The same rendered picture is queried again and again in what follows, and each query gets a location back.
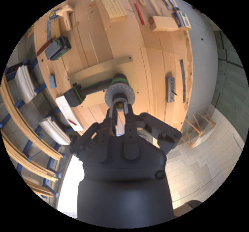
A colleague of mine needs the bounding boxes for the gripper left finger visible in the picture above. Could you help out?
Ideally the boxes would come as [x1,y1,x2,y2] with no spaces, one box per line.
[70,107,119,166]

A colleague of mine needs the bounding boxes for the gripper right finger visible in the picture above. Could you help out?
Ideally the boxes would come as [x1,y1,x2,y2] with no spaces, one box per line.
[122,102,183,161]

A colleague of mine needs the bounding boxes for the black grey drill chuck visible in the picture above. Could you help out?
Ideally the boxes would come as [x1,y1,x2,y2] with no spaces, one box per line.
[112,92,129,109]

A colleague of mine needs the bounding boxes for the grey torque collar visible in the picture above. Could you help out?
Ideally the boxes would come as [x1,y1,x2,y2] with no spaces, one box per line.
[104,83,135,108]

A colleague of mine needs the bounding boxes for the black green drill-driver body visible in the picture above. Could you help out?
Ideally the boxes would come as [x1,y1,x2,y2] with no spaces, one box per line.
[72,73,129,100]

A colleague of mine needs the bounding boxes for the black green drill battery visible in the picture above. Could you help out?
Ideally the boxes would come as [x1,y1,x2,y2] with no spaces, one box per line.
[63,83,87,108]

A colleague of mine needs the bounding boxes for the grey bit index block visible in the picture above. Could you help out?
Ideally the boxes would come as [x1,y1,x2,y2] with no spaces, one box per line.
[165,76,175,103]

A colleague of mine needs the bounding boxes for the white paper sheet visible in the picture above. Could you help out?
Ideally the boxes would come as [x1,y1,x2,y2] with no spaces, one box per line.
[55,95,86,132]

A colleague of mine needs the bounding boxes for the wooden sawhorse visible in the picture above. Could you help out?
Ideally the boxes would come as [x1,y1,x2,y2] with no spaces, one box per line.
[181,109,217,149]

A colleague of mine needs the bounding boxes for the tan base board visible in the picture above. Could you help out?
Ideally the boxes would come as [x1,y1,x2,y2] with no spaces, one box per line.
[67,55,140,109]

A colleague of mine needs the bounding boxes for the grey-blue sanding block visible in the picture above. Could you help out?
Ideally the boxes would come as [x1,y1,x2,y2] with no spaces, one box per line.
[48,74,57,89]

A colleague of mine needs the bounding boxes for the dark steel ruler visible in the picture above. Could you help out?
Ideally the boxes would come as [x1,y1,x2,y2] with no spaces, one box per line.
[179,59,187,103]

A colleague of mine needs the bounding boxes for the blue lumber rack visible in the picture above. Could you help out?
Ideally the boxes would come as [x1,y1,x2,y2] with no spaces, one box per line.
[0,58,73,200]

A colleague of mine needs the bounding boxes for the black green battery charger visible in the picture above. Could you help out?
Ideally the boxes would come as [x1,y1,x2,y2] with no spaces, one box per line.
[44,35,72,61]

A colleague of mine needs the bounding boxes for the dark green door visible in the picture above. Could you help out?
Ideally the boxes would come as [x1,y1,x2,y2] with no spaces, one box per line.
[211,29,248,139]

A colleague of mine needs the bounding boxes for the wooden mallet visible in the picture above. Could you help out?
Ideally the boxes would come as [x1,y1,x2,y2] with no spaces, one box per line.
[139,0,180,32]

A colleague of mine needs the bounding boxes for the long red pencil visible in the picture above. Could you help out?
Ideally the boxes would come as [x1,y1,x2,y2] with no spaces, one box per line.
[133,1,146,26]

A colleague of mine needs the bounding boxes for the light wooden bench hook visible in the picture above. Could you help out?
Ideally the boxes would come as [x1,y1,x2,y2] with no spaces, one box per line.
[56,4,75,32]

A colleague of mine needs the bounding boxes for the blue white green box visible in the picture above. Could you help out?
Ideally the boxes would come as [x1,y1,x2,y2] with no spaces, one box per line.
[172,10,192,31]

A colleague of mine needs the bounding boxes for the blue clamp yellow label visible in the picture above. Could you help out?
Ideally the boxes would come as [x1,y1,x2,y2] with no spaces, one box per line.
[48,8,60,21]

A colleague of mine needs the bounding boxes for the ruled light wooden board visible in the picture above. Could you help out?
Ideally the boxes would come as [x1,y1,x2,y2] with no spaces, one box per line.
[96,0,128,24]

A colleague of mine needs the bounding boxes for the grey blade dark red handle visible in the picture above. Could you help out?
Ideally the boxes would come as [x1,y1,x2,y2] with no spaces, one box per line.
[36,19,54,57]

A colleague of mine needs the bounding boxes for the blue handled chisel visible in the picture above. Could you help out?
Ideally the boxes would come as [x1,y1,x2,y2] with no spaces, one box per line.
[168,0,180,11]
[159,0,172,11]

